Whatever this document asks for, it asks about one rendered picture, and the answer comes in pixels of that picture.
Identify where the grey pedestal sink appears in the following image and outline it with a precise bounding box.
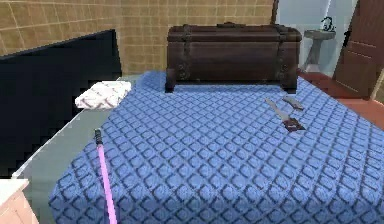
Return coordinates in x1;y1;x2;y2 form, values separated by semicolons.
299;29;336;73

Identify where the white patterned pillow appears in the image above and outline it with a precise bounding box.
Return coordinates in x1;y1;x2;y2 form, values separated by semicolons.
74;80;133;111

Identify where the dark brown wooden chest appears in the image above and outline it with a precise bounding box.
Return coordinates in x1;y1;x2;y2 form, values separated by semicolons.
164;21;303;95

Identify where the purple stick with black handle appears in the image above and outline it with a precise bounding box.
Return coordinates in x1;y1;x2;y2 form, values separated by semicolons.
93;128;119;224

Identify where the pale pink bedside cabinet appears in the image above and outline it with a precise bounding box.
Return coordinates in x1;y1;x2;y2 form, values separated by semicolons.
0;178;40;224

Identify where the bed with blue quilt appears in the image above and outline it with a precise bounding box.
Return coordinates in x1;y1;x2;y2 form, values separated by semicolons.
11;70;384;224

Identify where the brown wooden room door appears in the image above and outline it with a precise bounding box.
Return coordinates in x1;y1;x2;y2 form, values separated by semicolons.
332;0;384;100

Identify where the black tap on sink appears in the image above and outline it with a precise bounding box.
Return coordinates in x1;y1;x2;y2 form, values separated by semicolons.
321;16;336;33

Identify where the small grey flat tool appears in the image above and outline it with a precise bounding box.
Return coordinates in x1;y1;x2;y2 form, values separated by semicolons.
282;95;305;111

